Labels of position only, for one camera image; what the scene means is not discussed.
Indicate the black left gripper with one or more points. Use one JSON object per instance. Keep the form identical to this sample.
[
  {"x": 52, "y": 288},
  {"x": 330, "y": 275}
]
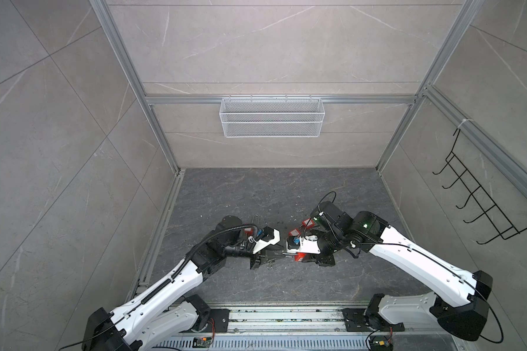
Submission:
[{"x": 260, "y": 258}]

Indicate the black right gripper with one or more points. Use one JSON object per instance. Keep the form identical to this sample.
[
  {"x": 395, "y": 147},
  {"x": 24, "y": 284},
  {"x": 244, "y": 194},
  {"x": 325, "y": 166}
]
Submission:
[{"x": 319, "y": 259}]

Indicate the red padlock front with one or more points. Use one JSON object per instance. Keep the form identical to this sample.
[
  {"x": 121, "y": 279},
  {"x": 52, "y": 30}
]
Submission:
[{"x": 299, "y": 257}]

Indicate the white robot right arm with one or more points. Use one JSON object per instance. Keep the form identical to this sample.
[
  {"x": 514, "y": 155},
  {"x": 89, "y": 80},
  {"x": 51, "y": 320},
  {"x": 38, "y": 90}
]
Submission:
[{"x": 457, "y": 301}]

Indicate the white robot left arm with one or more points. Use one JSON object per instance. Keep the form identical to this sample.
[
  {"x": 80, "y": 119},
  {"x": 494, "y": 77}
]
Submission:
[{"x": 164, "y": 309}]

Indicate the red padlock middle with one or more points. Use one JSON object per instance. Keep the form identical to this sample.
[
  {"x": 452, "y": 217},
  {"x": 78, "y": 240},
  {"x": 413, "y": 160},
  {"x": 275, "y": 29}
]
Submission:
[{"x": 294, "y": 233}]

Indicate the red padlock rear right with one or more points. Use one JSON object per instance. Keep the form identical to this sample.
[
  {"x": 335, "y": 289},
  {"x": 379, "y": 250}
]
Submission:
[{"x": 308, "y": 223}]

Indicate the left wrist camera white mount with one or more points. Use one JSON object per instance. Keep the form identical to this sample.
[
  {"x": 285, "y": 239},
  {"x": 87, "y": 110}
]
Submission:
[{"x": 266, "y": 237}]

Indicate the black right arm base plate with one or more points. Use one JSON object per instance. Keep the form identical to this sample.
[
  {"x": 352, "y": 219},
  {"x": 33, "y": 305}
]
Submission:
[{"x": 361, "y": 320}]

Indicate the aluminium front rail frame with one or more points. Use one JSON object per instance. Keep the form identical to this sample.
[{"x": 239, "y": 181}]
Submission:
[{"x": 305, "y": 326}]

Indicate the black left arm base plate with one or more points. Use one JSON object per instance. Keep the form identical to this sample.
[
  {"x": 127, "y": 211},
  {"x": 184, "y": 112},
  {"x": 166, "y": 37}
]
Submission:
[{"x": 218, "y": 321}]

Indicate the white wire mesh basket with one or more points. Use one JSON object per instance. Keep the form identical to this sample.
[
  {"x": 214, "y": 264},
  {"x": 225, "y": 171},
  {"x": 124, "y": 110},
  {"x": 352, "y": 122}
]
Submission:
[{"x": 271, "y": 117}]

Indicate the black wire hook rack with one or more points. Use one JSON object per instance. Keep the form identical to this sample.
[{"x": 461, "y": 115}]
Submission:
[{"x": 484, "y": 202}]

